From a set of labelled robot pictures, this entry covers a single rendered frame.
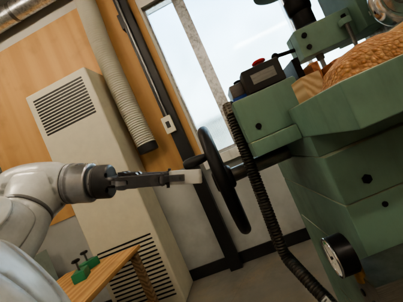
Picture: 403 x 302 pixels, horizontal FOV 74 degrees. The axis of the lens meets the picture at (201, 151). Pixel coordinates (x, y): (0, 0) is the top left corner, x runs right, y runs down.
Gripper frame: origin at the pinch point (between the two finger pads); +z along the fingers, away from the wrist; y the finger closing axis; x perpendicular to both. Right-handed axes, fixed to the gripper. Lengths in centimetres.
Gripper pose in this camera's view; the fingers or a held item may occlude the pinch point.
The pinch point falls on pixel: (185, 177)
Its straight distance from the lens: 58.6
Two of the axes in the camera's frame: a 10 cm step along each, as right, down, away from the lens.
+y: 0.7, -0.1, 10.0
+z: 10.0, -0.6, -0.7
